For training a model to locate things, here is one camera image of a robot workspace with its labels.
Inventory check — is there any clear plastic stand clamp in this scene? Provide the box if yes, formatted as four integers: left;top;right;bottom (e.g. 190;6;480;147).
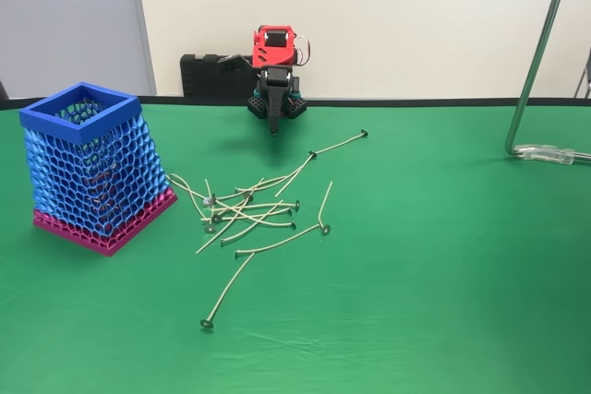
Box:
514;143;591;165

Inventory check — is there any black perforated arm base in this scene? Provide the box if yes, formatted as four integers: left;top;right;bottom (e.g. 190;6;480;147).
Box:
247;89;309;121

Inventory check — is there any blue and magenta lattice basket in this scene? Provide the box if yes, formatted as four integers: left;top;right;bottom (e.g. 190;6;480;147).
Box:
18;82;179;257

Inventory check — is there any grey metal partition post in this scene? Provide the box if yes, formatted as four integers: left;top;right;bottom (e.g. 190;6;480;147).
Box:
125;0;157;96

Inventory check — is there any green table cloth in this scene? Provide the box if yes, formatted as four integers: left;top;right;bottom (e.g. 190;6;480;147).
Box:
0;96;591;394

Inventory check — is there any candle wick with metal tab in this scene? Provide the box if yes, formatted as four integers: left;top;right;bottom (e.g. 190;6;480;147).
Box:
317;180;334;235
220;199;284;245
210;174;290;204
312;128;369;155
195;192;254;256
234;166;304;195
201;207;294;224
203;177;218;234
214;199;301;215
199;251;257;330
169;173;209;222
230;209;297;229
274;149;318;198
234;222;321;259
211;176;266;224
168;172;214;208

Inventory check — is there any silver metal stand pole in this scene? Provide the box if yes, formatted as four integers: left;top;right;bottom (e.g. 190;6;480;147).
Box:
504;0;578;158

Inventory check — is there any black base block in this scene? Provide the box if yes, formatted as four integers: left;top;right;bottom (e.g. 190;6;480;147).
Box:
179;53;259;99

